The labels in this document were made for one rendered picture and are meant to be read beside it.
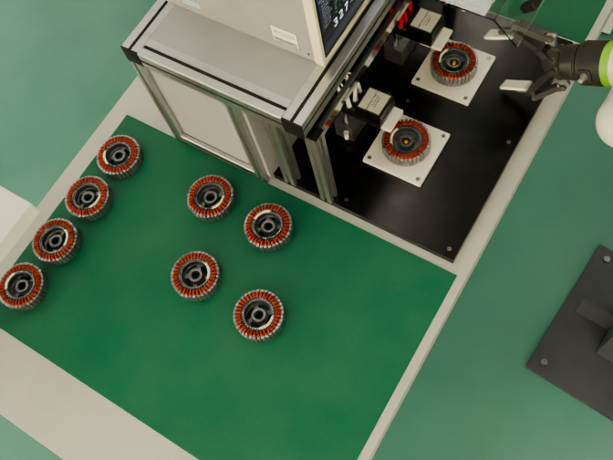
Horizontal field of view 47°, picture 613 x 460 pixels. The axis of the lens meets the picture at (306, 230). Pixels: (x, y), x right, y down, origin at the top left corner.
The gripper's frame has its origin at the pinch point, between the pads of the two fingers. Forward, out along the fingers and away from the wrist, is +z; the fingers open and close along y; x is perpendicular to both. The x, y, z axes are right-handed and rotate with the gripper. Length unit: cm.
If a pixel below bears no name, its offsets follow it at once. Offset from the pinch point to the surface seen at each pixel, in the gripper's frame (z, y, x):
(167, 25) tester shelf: 37, -42, -49
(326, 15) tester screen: 2, -37, -39
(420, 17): 14.1, -14.2, -4.6
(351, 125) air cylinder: 21.1, -2.2, -29.9
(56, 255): 62, -9, -93
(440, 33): 11.9, -8.7, -2.5
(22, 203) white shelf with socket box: 26, -37, -97
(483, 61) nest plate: 8.1, 3.7, 4.2
